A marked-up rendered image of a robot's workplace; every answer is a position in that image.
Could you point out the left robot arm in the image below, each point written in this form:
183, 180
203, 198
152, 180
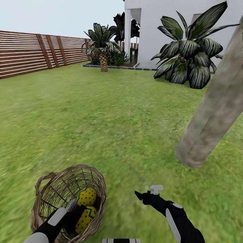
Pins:
64, 217

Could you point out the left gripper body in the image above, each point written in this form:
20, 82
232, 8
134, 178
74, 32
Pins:
77, 212

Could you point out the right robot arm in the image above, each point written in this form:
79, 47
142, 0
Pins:
181, 226

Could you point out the fixed window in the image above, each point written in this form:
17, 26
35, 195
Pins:
195, 16

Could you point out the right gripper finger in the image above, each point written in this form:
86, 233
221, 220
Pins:
139, 195

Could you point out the wicker basket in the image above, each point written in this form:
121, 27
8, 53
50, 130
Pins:
38, 215

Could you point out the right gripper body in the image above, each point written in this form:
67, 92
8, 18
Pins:
151, 199

